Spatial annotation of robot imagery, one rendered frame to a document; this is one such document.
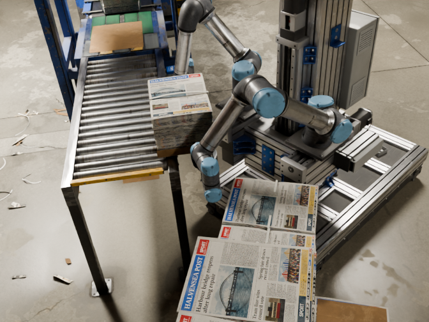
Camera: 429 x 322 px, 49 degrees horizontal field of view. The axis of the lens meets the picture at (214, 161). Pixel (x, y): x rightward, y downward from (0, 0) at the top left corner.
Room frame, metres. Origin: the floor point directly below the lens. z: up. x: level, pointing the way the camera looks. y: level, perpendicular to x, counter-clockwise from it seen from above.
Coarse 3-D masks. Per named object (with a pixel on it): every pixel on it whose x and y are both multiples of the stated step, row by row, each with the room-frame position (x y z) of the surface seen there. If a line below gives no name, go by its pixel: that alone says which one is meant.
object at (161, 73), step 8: (160, 48) 3.04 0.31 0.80; (160, 56) 2.91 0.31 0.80; (160, 64) 2.80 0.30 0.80; (160, 72) 2.69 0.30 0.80; (168, 160) 1.80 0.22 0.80; (176, 160) 1.79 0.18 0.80; (168, 168) 1.74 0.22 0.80; (176, 168) 1.73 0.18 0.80; (176, 176) 1.71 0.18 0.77; (176, 184) 1.71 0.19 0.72
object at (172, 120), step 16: (160, 112) 1.86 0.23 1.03; (176, 112) 1.85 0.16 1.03; (192, 112) 1.84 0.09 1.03; (208, 112) 1.85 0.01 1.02; (160, 128) 1.82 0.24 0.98; (176, 128) 1.82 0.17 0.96; (192, 128) 1.83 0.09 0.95; (208, 128) 1.84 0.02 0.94; (160, 144) 1.81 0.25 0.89; (176, 144) 1.82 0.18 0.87; (192, 144) 1.83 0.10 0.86
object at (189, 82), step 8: (152, 80) 2.17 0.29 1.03; (160, 80) 2.16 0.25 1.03; (168, 80) 2.15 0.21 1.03; (176, 80) 2.15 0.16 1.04; (184, 80) 2.14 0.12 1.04; (192, 80) 2.13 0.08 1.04; (200, 80) 2.13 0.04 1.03; (152, 88) 2.09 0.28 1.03; (160, 88) 2.09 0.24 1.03; (168, 88) 2.08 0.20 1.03; (176, 88) 2.08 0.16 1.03; (184, 88) 2.07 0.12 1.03; (192, 88) 2.07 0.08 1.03; (200, 88) 2.07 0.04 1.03
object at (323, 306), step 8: (320, 304) 1.08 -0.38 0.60; (328, 304) 1.07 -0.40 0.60; (336, 304) 1.07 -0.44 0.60; (344, 304) 1.07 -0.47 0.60; (352, 304) 1.07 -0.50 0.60; (320, 312) 1.04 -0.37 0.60; (328, 312) 1.04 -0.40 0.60; (336, 312) 1.03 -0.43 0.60; (344, 312) 1.03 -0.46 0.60; (352, 312) 1.03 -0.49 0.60; (360, 312) 1.03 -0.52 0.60; (368, 312) 1.03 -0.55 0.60; (376, 312) 1.02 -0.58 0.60; (384, 312) 1.02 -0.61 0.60; (320, 320) 1.01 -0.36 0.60; (328, 320) 1.00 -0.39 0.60; (336, 320) 1.00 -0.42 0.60; (344, 320) 1.00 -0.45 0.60; (352, 320) 1.00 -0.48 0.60; (360, 320) 1.00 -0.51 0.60; (368, 320) 0.99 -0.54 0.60; (376, 320) 0.99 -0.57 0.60; (384, 320) 0.99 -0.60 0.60
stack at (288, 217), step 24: (240, 192) 1.50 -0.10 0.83; (264, 192) 1.49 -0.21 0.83; (288, 192) 1.48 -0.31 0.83; (312, 192) 1.47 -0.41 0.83; (240, 216) 1.36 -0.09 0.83; (264, 216) 1.35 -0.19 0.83; (288, 216) 1.34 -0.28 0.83; (312, 216) 1.33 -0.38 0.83; (240, 240) 1.23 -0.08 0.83; (264, 240) 1.23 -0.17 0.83; (288, 240) 1.22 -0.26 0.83; (312, 240) 1.21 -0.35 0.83
